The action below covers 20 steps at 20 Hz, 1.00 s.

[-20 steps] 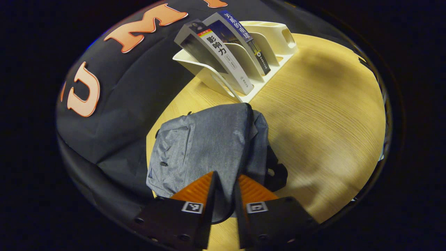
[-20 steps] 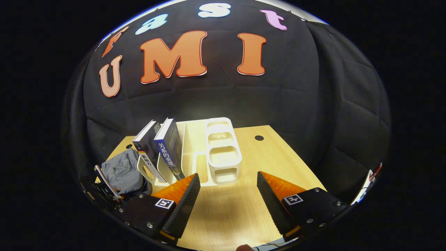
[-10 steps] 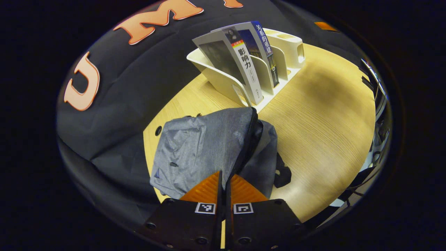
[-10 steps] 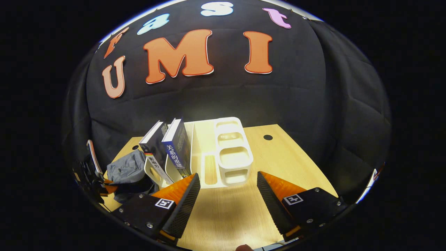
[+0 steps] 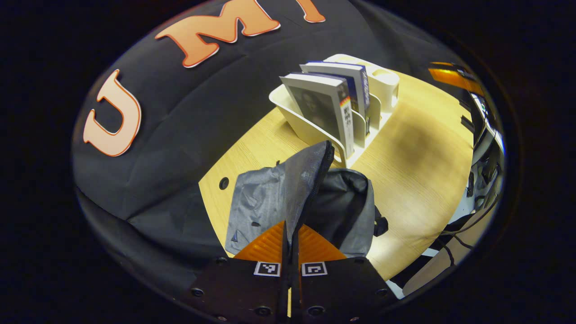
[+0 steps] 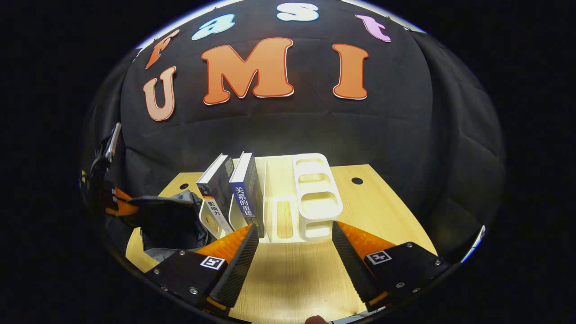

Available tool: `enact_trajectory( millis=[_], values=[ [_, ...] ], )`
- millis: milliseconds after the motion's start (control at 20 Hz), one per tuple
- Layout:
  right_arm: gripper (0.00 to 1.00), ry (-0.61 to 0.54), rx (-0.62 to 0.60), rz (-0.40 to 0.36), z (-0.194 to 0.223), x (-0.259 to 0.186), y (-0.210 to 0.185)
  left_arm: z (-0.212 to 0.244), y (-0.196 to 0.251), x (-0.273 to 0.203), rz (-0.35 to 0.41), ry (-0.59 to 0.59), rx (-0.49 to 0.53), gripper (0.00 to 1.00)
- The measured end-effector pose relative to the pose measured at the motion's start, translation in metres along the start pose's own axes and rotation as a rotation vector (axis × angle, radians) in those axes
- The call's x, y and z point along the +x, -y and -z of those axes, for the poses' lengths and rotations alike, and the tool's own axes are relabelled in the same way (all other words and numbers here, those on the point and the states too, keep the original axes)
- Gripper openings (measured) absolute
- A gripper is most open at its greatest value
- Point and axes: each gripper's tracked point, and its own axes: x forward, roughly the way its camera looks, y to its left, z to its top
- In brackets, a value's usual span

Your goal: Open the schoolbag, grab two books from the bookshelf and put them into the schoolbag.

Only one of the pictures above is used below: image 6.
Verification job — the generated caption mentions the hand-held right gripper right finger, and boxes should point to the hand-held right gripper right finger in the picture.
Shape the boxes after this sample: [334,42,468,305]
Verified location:
[332,220,452,312]

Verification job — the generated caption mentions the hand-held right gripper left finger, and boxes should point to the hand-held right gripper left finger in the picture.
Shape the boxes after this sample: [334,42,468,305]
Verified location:
[145,224,260,315]

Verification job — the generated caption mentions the dark grey schoolbag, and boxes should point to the dark grey schoolbag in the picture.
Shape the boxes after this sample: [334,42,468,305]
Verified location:
[118,190,212,262]

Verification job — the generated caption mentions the white plastic bookshelf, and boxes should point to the white plastic bookshelf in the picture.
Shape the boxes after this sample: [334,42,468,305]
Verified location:
[198,153,344,243]

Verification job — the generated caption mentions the blue book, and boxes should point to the blue book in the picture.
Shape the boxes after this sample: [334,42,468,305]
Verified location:
[229,152,266,238]

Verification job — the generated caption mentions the black book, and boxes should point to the black book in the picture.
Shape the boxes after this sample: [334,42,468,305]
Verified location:
[196,154,235,234]

